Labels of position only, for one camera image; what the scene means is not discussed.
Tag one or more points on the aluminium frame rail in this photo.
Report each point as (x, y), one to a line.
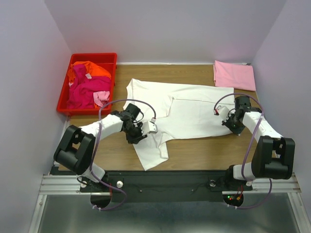
(68, 185)

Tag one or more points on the red plastic bin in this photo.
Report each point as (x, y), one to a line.
(107, 61)

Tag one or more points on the orange t shirt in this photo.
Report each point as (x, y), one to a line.
(91, 68)

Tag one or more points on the folded pink t shirt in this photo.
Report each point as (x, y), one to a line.
(234, 75)

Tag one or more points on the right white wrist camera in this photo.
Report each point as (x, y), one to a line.
(221, 111)

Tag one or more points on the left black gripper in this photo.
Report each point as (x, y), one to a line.
(135, 136)

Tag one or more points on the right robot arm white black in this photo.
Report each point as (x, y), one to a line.
(274, 154)

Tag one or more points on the light pink garment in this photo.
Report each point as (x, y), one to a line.
(101, 98)

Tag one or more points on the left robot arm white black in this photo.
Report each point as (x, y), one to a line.
(77, 145)

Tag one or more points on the white printed t shirt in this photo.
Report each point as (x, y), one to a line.
(182, 111)

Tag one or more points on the magenta t shirt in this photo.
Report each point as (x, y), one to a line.
(82, 89)

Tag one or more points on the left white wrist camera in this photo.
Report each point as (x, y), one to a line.
(149, 127)

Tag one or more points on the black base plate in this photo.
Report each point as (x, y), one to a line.
(166, 186)

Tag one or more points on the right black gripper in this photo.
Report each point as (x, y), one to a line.
(233, 125)

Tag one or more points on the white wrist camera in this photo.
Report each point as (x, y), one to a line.
(221, 111)
(149, 127)

